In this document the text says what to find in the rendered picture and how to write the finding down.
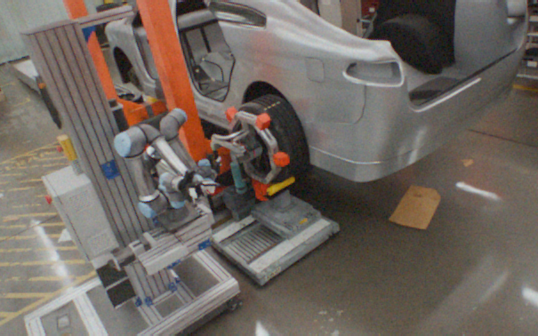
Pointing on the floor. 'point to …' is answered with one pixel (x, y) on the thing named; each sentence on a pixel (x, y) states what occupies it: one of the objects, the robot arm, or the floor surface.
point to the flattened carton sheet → (416, 207)
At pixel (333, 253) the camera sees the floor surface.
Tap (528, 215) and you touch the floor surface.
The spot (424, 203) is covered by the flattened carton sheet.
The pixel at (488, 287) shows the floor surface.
